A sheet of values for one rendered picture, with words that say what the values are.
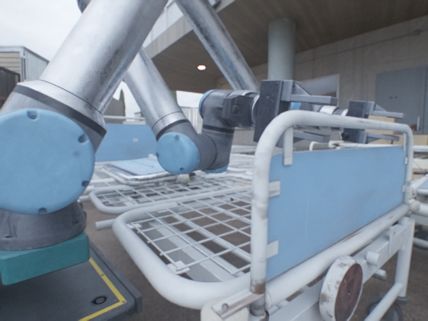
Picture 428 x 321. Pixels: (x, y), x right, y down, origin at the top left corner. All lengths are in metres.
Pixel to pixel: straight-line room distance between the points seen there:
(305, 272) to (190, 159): 0.29
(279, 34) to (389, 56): 2.63
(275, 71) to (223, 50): 4.83
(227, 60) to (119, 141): 1.64
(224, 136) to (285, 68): 5.05
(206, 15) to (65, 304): 0.87
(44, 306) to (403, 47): 6.95
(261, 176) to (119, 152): 2.03
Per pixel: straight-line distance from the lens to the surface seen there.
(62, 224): 0.59
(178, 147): 0.48
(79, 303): 0.76
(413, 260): 1.92
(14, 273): 0.60
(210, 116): 0.61
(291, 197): 0.39
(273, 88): 0.49
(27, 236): 0.59
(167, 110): 0.54
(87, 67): 0.44
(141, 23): 0.50
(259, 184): 0.31
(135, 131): 2.32
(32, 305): 0.81
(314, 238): 0.47
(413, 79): 6.65
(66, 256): 0.61
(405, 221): 1.00
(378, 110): 0.85
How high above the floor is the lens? 0.74
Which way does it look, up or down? 6 degrees down
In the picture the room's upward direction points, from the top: straight up
